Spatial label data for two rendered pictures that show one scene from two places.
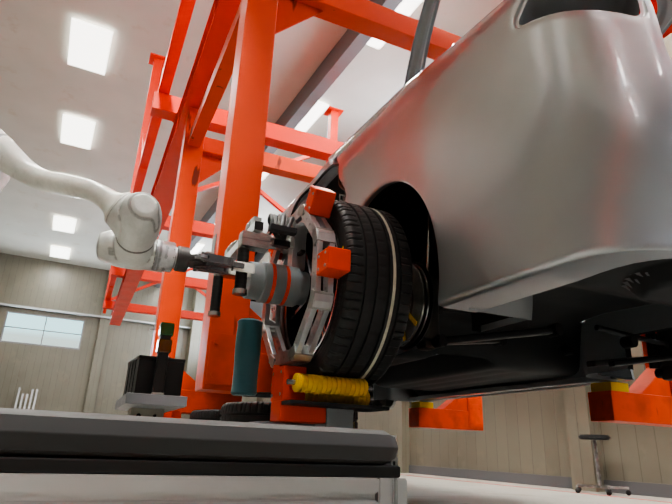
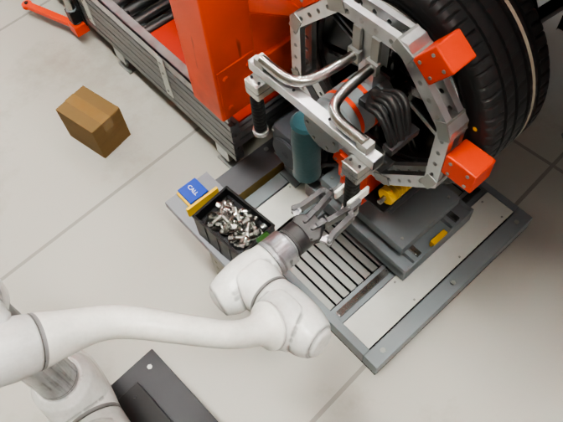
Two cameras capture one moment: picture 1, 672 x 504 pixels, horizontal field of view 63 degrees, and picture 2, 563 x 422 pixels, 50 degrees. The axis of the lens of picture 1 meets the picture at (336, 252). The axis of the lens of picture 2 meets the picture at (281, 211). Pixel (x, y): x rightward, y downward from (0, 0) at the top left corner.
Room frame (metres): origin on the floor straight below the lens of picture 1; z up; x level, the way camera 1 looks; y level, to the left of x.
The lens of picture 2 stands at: (0.91, 0.62, 2.04)
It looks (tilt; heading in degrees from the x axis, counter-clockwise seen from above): 59 degrees down; 347
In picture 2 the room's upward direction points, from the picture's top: 6 degrees counter-clockwise
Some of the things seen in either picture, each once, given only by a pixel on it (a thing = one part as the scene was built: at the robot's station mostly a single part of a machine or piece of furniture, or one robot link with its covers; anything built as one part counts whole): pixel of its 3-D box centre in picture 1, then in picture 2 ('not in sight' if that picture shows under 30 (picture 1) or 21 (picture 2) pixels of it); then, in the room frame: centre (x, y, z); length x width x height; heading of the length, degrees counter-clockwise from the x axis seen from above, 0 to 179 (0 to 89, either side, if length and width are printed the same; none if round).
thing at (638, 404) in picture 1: (631, 392); not in sight; (3.25, -1.74, 0.69); 0.52 x 0.17 x 0.35; 114
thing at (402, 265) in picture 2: not in sight; (386, 201); (1.92, -0.02, 0.13); 0.50 x 0.36 x 0.10; 24
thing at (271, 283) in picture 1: (275, 284); (349, 110); (1.83, 0.21, 0.85); 0.21 x 0.14 x 0.14; 114
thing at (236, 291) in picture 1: (241, 270); (351, 192); (1.60, 0.29, 0.83); 0.04 x 0.04 x 0.16
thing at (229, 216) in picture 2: (153, 377); (235, 229); (1.78, 0.56, 0.51); 0.20 x 0.14 x 0.13; 29
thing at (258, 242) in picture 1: (254, 241); (363, 162); (1.62, 0.26, 0.93); 0.09 x 0.05 x 0.05; 114
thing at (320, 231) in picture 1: (294, 287); (369, 95); (1.86, 0.14, 0.85); 0.54 x 0.07 x 0.54; 24
